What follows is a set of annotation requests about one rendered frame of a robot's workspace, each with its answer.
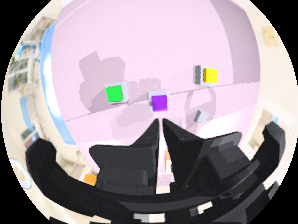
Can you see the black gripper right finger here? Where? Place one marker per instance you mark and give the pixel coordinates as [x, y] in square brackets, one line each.
[186, 150]

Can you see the yellow button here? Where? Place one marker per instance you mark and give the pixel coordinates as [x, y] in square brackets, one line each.
[206, 75]

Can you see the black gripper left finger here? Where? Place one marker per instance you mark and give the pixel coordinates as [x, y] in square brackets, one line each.
[142, 154]

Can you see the green button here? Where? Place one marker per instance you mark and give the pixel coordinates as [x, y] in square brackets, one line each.
[117, 92]

